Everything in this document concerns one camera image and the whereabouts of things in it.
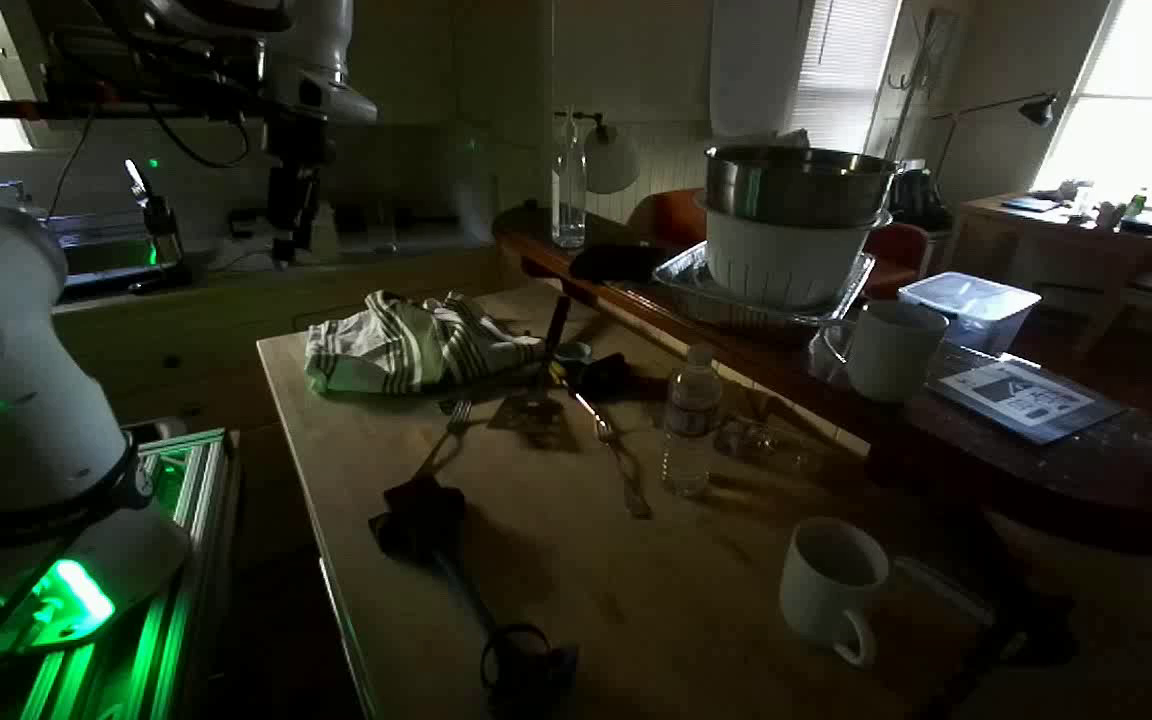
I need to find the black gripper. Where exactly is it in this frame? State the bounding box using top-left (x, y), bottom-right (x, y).
top-left (264, 114), bottom-right (334, 269)

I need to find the white green striped towel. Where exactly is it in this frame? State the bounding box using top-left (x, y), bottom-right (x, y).
top-left (300, 289), bottom-right (547, 402)

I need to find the black stand with green light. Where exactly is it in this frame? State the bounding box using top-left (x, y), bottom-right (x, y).
top-left (117, 153), bottom-right (193, 273)

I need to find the beige cabinet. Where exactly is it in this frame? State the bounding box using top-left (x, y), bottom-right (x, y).
top-left (333, 0), bottom-right (560, 231)

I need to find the tall clear glass bottle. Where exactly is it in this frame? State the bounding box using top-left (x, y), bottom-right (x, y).
top-left (547, 108), bottom-right (591, 254)

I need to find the small black tripod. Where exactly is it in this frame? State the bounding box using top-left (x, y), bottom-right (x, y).
top-left (489, 279), bottom-right (609, 433)

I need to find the grey serving plate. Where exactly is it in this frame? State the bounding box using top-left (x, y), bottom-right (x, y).
top-left (646, 238), bottom-right (878, 333)

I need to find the clear plastic water bottle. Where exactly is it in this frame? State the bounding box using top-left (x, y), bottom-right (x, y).
top-left (657, 338), bottom-right (727, 504)

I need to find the white round pot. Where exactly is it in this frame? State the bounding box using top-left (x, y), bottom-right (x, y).
top-left (705, 208), bottom-right (874, 310)

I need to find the white window curtain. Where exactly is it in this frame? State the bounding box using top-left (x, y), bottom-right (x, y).
top-left (705, 0), bottom-right (818, 145)

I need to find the large white mug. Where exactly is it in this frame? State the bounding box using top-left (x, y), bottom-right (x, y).
top-left (814, 297), bottom-right (952, 409)

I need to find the red chair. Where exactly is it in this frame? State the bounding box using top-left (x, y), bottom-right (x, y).
top-left (863, 219), bottom-right (939, 298)

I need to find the small white mug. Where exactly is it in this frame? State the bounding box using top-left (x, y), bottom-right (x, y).
top-left (775, 511), bottom-right (894, 671)

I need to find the clear plastic lidded container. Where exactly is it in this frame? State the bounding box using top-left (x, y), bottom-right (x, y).
top-left (894, 269), bottom-right (1046, 354)

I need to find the black desk lamp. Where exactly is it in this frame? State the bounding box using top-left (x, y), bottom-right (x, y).
top-left (928, 87), bottom-right (1064, 179)

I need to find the wooden desk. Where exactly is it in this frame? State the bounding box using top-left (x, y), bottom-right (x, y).
top-left (946, 192), bottom-right (1152, 310)

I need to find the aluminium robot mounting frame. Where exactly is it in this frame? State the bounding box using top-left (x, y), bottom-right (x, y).
top-left (0, 420), bottom-right (243, 720)

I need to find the black cable clamp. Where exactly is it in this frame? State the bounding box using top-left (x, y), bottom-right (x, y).
top-left (426, 550), bottom-right (583, 720)

